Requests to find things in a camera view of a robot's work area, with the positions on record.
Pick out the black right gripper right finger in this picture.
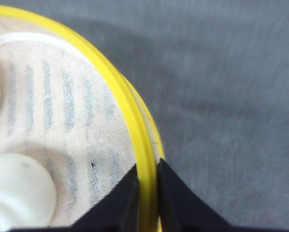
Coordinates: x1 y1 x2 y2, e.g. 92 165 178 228
158 159 234 232

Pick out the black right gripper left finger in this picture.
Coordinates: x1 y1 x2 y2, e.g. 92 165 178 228
71 165 141 232

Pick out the bamboo steamer basket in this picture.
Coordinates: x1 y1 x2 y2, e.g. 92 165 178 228
0 5 164 232

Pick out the white bun rear centre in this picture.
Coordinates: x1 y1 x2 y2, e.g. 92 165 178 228
0 153 57 232

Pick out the white steamer liner cloth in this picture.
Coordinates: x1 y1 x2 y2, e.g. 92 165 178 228
0 32 135 227

